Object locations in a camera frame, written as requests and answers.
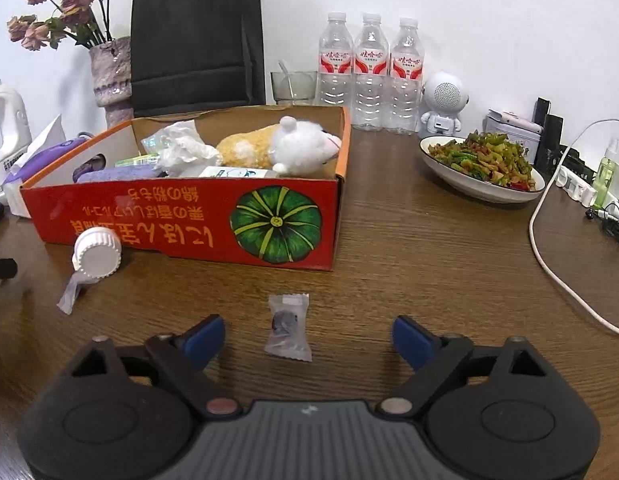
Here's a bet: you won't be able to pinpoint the purple tissue pack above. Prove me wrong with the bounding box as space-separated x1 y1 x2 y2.
2 114 97 218

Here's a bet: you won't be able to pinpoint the white detergent bottle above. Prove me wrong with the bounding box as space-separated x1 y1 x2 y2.
0 80 32 196

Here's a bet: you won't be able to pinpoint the clear dark candy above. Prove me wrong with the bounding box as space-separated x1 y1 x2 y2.
264 292 313 362

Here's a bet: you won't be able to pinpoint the white printed tin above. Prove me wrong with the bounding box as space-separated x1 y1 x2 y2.
484 108 544 153

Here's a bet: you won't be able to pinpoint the white printed packet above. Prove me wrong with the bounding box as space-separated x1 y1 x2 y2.
198 165 279 179

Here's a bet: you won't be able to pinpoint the long white cable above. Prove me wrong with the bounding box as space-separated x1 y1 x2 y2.
529 119 619 338

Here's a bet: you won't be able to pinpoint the yellow white plush hamster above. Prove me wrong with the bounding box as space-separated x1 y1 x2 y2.
216 116 343 177

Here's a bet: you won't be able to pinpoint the black blue earphones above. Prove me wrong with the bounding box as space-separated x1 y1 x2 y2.
584 200 619 247

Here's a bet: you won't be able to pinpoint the small green spray bottle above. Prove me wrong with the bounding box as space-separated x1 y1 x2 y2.
592 137 619 211

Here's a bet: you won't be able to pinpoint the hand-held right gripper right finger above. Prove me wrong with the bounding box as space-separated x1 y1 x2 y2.
378 316 546 417

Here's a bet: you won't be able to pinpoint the clear drinking glass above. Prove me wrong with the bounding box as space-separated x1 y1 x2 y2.
270 71 319 107

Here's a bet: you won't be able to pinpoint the purple cloth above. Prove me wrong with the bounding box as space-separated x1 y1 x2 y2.
73 157 157 183

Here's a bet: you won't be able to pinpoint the black paper bag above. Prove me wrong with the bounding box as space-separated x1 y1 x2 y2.
130 0 266 118

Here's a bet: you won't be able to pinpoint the clear plastic spoon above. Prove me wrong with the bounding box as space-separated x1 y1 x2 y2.
278 60 296 106

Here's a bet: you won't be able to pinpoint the crushed clear plastic bottle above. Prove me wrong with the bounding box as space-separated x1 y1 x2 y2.
139 129 165 157

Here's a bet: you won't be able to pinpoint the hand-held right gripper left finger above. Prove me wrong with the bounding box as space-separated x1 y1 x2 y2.
72 316 240 418

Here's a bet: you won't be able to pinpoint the white round jar lid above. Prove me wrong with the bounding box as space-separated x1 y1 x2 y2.
72 227 124 278

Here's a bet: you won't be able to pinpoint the tall black block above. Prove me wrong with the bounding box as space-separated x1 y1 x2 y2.
533 114 564 171

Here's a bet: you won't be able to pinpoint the orange cardboard box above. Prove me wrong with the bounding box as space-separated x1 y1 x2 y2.
19 105 351 272

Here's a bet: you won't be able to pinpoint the stir-fried green vegetables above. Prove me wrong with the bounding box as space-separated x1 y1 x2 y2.
427 131 535 192

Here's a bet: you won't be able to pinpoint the clear water bottle red label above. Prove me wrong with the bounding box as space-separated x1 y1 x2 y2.
352 12 391 132
315 11 355 108
388 17 426 135

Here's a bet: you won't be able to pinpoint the white power strip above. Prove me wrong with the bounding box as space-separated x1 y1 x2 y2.
559 160 597 206

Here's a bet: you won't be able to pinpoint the green yellow snack packet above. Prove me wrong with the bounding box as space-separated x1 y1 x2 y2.
114 156 160 170

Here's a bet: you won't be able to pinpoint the white plate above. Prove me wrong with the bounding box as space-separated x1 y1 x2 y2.
419 135 546 204

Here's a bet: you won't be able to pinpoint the clear plastic wrap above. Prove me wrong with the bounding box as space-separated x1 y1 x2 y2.
154 121 222 177

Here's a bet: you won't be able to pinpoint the white robot speaker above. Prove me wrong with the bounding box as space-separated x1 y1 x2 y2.
419 71 469 136

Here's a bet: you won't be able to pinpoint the grey textured vase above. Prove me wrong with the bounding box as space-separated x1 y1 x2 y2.
89 36 134 131

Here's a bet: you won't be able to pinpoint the clear plastic wrapper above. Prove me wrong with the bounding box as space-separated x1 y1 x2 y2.
56 271 97 316

